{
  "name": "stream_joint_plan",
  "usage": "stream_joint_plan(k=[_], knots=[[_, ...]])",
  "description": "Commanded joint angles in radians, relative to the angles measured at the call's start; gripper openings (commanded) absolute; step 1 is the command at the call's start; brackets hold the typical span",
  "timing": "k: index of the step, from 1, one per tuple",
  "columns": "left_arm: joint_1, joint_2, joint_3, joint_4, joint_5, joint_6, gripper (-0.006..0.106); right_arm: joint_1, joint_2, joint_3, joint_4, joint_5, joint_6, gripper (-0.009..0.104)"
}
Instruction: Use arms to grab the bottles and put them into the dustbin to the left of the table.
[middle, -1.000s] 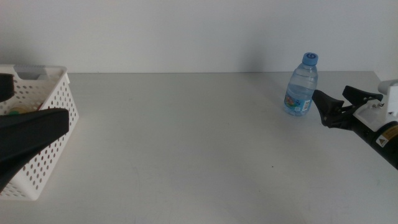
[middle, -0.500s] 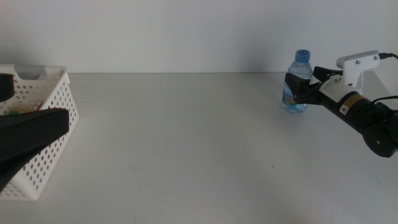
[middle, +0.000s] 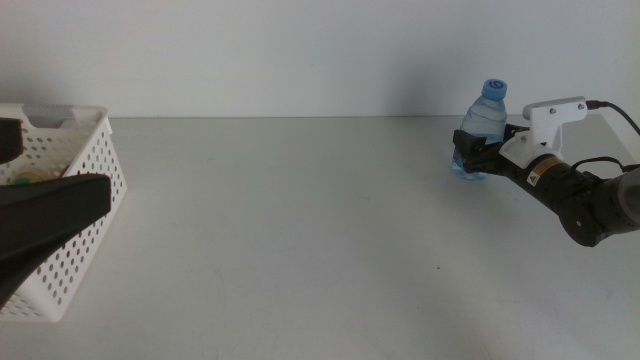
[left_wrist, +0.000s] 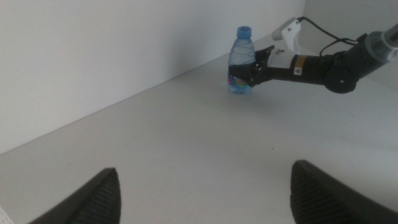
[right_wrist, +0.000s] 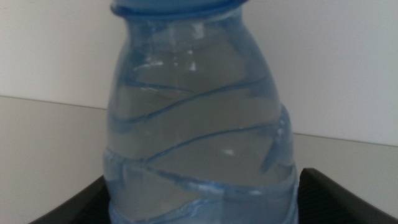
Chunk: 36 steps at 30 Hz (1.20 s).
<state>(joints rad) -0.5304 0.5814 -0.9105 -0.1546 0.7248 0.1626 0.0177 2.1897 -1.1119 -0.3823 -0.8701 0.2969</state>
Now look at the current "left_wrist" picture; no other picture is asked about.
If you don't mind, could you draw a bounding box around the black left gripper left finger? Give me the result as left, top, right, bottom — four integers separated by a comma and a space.
27, 167, 122, 224

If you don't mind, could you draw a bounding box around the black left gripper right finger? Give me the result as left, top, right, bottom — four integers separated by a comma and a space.
290, 159, 398, 224

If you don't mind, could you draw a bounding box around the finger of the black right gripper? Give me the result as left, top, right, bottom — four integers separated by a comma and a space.
255, 45, 276, 63
228, 62, 259, 88

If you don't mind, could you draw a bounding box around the clear water bottle blue cap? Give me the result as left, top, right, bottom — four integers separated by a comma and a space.
226, 26, 257, 95

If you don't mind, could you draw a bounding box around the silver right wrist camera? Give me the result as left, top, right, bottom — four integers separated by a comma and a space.
271, 17, 299, 42

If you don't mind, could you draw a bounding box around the thin black right arm wire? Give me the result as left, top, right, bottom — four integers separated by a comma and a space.
319, 37, 359, 58

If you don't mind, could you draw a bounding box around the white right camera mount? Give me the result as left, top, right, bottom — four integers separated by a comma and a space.
266, 21, 303, 68

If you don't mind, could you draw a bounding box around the black right camera cable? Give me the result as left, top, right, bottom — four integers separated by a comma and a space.
296, 16, 359, 44

